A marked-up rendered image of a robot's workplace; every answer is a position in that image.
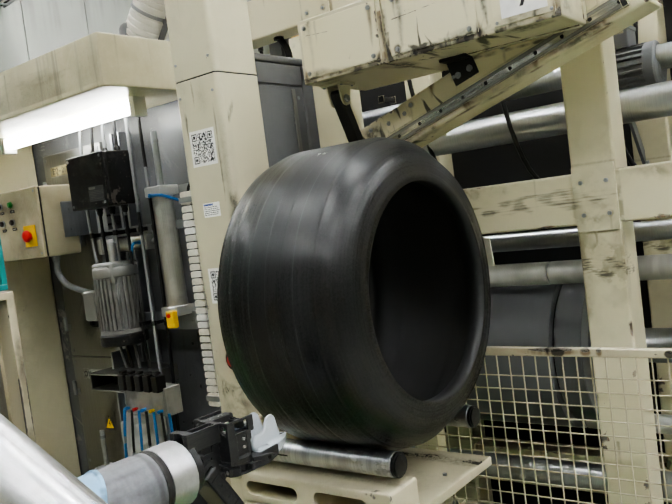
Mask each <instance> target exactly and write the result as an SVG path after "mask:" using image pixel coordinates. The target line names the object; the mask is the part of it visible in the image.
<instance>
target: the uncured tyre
mask: <svg viewBox="0 0 672 504"><path fill-rule="evenodd" d="M329 150H331V151H330V152H328V153H327V154H326V155H324V156H319V157H314V158H312V157H313V156H315V155H316V154H317V153H319V152H324V151H329ZM217 302H218V314H219V321H220V328H221V333H222V338H223V342H224V346H225V350H226V353H227V356H228V360H229V362H230V365H231V368H232V370H233V372H234V375H235V377H236V379H237V381H238V383H239V385H240V387H241V388H242V390H243V392H244V393H245V395H246V396H247V398H248V399H249V401H250V402H251V403H252V405H253V406H254V407H255V408H256V409H257V411H258V412H259V413H260V414H261V415H262V416H263V417H264V418H265V417H266V416H267V415H269V414H271V415H273V416H274V418H275V421H276V424H277V427H278V428H280V429H281V430H283V431H285V432H287V433H289V434H291V435H293V436H295V437H297V438H300V439H302V440H306V441H313V442H322V443H331V444H340V445H348V446H357V447H366V448H374V449H383V450H400V449H404V448H409V447H413V446H417V445H420V444H423V443H425V442H427V441H429V440H430V439H432V438H433V437H435V436H436V435H437V434H438V433H439V432H441V431H442V430H443V429H444V428H445V426H446V425H447V424H448V423H449V422H450V421H451V420H452V419H453V418H454V417H455V416H456V414H457V413H458V412H459V411H460V410H461V409H462V407H463V406H464V405H465V403H466V402H467V400H468V398H469V397H470V395H471V393H472V391H473V389H474V387H475V385H476V382H477V380H478V377H479V374H480V371H481V368H482V365H483V361H484V357H485V353H486V348H487V343H488V336H489V328H490V314H491V290H490V276H489V267H488V260H487V255H486V250H485V245H484V241H483V237H482V233H481V230H480V227H479V223H478V221H477V218H476V215H475V213H474V210H473V208H472V206H471V203H470V201H469V199H468V197H467V196H466V194H465V192H464V190H463V189H462V187H461V186H460V184H459V183H458V181H457V180H456V179H455V177H454V176H453V175H452V174H451V173H450V172H449V171H448V170H447V169H446V168H445V167H444V166H443V165H442V164H441V163H439V162H438V161H437V160H436V159H435V158H434V157H433V156H431V155H430V154H429V153H428V152H427V151H425V150H424V149H423V148H421V147H419V146H418V145H416V144H414V143H411V142H408V141H405V140H400V139H393V138H385V137H374V138H368V139H363V140H358V141H353V142H348V143H343V144H338V145H333V146H328V147H323V148H318V149H313V150H308V151H303V152H299V153H296V154H293V155H290V156H288V157H286V158H284V159H282V160H281V161H279V162H278V163H276V164H274V165H273V166H271V167H270V168H268V169H267V170H265V171H264V172H263V173H262V174H261V175H260V176H258V177H257V178H256V179H255V181H254V182H253V183H252V184H251V185H250V186H249V188H248V189H247V190H246V192H245V193H244V195H243V196H242V198H241V199H240V201H239V203H238V205H237V207H236V209H235V211H234V213H233V215H232V217H231V220H230V222H229V225H228V228H227V231H226V234H225V238H224V242H223V246H222V251H221V256H220V263H219V271H218V284H217Z"/></svg>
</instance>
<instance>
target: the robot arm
mask: <svg viewBox="0 0 672 504"><path fill-rule="evenodd" d="M213 415H214V416H213ZM210 416H213V417H210ZM208 417H210V418H208ZM205 418H208V419H205ZM202 419H204V420H202ZM245 419H246V422H244V420H245ZM169 435H170V441H166V442H163V443H161V444H158V445H156V446H153V447H151V448H148V449H146V450H143V451H141V452H139V453H137V454H134V455H132V456H129V457H127V458H124V459H122V460H119V461H117V462H114V463H111V464H109V465H106V466H104V467H101V468H99V469H96V470H89V471H88V472H86V473H85V474H84V475H82V476H80V477H78V478H77V477H76V476H74V475H73V474H72V473H71V472H70V471H68V470H67V469H66V468H65V467H64V466H62V465H61V464H60V463H59V462H58V461H56V460H55V459H54V458H53V457H52V456H50V455H49V454H48V453H47V452H46V451H45V450H43V449H42V448H41V447H40V446H39V445H37V444H36V443H35V442H34V441H33V440H31V439H30V438H29V437H28V436H27V435H25V434H24V433H23V432H22V431H21V430H20V429H18V428H17V427H16V426H15V425H14V424H12V423H11V422H10V421H9V420H8V419H6V418H5V417H4V416H3V415H2V414H0V504H191V503H192V502H193V501H194V500H195V499H196V497H197V494H198V492H199V493H200V495H201V496H202V497H203V498H204V499H205V501H206V502H207V503H208V504H245V503H244V502H243V501H242V499H241V498H240V497H239V496H238V494H237V493H236V492H235V491H234V489H233V488H232V487H231V486H230V484H229V483H228V482H227V481H226V478H227V477H229V478H234V477H239V476H242V475H244V474H247V473H249V472H251V471H253V470H255V469H257V468H259V467H262V466H264V465H266V464H268V463H270V462H271V461H272V460H273V459H274V458H275V457H276V456H277V455H278V454H279V451H280V450H281V449H282V447H283V445H284V443H285V441H286V437H287V435H286V432H279V430H278V427H277V424H276V421H275V418H274V416H273V415H271V414H269V415H267V416H266V417H265V419H264V423H263V426H262V423H261V421H260V418H259V416H258V414H257V413H255V412H252V413H250V414H249V415H247V416H244V417H242V418H236V417H234V416H233V413H232V412H223V413H221V410H218V411H215V412H213V413H210V414H207V415H205V416H202V417H200V418H197V419H194V428H193V429H190V430H187V431H185V432H184V431H178V430H177V431H174V432H171V433H169Z"/></svg>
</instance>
